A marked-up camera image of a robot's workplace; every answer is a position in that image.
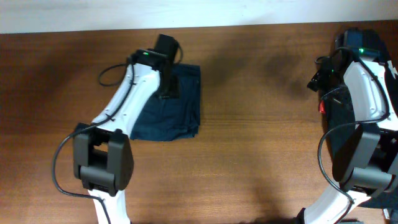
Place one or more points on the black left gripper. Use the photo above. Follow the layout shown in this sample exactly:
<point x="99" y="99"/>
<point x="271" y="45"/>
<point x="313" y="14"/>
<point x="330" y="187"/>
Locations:
<point x="176" y="93"/>

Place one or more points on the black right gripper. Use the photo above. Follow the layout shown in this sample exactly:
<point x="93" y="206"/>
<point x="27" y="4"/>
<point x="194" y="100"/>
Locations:
<point x="319" y="80"/>

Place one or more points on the dark blue shorts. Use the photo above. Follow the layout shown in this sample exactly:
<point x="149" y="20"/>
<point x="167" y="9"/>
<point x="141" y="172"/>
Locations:
<point x="176" y="118"/>

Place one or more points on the black garment with white logo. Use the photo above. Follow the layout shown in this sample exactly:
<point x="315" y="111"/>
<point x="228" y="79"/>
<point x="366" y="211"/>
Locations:
<point x="357" y="102"/>

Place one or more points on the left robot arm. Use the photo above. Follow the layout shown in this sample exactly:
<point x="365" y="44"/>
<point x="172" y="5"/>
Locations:
<point x="102" y="156"/>

